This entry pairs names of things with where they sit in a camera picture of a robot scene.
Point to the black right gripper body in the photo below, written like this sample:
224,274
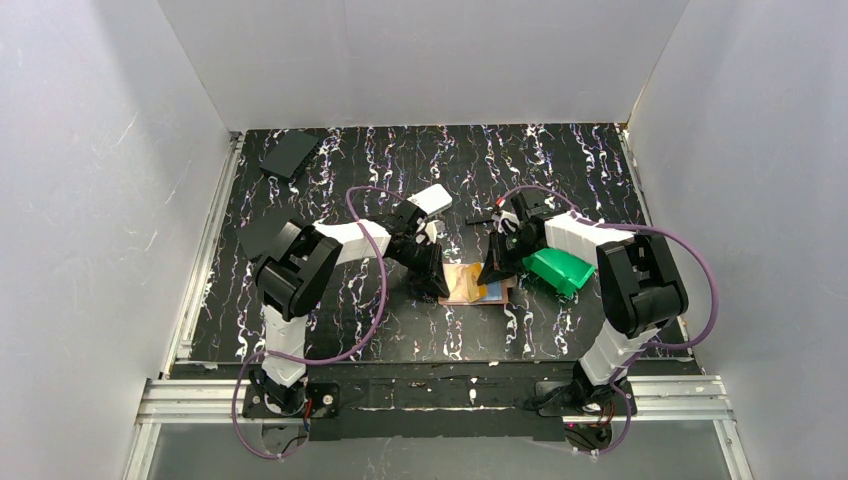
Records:
502,254

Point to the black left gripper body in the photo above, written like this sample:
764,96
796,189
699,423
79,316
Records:
428,263

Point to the gold credit card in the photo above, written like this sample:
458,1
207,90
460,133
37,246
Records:
456,276

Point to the tan leather card holder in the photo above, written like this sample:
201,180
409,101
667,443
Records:
498,294

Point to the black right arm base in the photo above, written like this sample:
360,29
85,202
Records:
567,398

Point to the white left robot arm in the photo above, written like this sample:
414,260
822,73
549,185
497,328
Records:
292,276

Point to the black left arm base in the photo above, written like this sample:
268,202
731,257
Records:
264,398

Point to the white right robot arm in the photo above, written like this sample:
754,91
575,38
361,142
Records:
641,288

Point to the flat black card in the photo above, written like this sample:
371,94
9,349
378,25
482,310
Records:
272,234

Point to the small black bar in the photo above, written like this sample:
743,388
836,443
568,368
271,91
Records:
479,218

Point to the green plastic bin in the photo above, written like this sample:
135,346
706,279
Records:
566,273

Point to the white rectangular box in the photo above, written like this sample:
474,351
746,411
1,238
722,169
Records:
432,200

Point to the black rectangular box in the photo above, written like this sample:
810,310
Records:
286,159

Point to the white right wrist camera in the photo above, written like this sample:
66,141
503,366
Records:
505,222

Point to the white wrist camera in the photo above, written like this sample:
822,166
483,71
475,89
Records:
432,230
505,222

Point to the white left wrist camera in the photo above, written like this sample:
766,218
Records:
432,230

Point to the aluminium frame rail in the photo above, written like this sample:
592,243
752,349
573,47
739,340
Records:
434,405

